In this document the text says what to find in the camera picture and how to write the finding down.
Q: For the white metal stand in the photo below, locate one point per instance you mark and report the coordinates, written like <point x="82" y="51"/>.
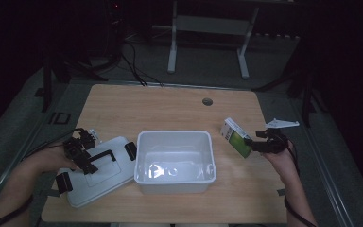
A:
<point x="211" y="25"/>

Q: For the green and white carton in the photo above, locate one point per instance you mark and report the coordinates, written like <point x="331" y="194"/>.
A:
<point x="238" y="143"/>

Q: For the black stand legs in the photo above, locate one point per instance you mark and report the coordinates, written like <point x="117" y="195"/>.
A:
<point x="307" y="94"/>

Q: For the person's left hand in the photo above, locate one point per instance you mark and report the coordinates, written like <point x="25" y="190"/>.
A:
<point x="56" y="157"/>

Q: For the white plastic storage box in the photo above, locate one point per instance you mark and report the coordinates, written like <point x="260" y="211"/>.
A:
<point x="173" y="188"/>

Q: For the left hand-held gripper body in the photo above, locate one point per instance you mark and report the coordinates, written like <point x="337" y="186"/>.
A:
<point x="78" y="146"/>

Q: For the black tripod stand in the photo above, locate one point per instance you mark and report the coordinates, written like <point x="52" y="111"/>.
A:
<point x="46" y="85"/>

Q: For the grey tape piece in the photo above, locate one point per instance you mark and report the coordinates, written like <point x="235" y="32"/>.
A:
<point x="52" y="193"/>
<point x="281" y="192"/>

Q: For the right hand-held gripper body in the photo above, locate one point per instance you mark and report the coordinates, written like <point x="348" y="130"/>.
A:
<point x="275" y="143"/>

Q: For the grey round table grommet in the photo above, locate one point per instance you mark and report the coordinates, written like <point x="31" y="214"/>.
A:
<point x="207" y="101"/>

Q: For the black rectangular floor frame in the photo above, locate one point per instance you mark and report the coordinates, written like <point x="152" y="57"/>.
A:
<point x="60" y="113"/>

